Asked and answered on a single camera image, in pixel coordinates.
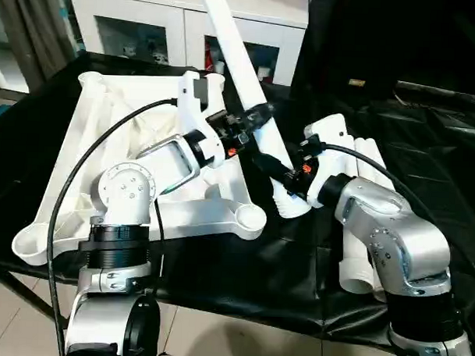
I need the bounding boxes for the dark metal rod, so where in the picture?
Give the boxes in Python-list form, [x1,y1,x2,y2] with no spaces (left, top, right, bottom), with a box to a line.
[395,80,475,101]

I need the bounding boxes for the white plastic table top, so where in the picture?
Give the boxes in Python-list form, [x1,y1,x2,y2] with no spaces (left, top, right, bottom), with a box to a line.
[10,65,272,273]

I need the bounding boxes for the white glass-door cabinet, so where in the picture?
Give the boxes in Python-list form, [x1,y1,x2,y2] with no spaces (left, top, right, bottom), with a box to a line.
[63,0,310,87]

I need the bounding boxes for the black metal table frame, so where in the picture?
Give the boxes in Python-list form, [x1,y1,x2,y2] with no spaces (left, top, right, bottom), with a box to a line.
[5,271,71,329]

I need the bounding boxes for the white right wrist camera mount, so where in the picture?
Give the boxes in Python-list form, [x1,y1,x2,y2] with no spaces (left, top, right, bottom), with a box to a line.
[300,112,353,210]

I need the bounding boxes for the black backdrop cloth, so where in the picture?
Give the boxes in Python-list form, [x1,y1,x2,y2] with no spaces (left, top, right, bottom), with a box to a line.
[290,0,475,109]

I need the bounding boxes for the grey window curtain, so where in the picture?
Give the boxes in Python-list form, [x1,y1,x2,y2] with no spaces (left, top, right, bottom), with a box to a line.
[0,0,79,95]

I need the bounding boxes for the black table mat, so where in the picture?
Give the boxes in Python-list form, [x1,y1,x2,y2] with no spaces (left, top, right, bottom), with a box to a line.
[0,48,475,347]

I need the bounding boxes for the white plastic table leg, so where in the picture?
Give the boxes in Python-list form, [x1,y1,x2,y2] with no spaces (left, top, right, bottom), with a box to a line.
[364,138,395,180]
[353,137,394,304]
[191,0,319,219]
[336,137,380,296]

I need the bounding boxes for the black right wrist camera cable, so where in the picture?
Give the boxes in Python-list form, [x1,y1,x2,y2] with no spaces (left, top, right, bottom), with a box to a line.
[294,133,475,287]

